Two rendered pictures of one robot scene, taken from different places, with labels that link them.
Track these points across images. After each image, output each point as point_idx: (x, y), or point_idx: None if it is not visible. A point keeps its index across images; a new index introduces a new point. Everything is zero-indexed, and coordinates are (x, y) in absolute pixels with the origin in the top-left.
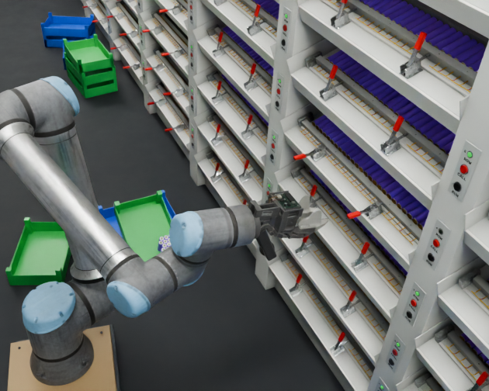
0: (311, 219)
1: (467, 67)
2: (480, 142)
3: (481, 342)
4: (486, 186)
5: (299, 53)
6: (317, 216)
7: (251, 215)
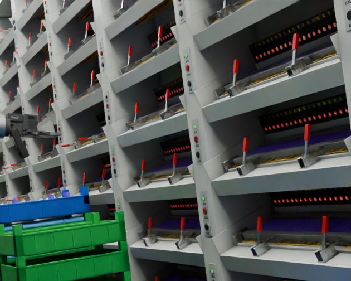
0: (47, 126)
1: None
2: (101, 34)
3: (129, 133)
4: (110, 53)
5: (64, 96)
6: (50, 125)
7: (4, 115)
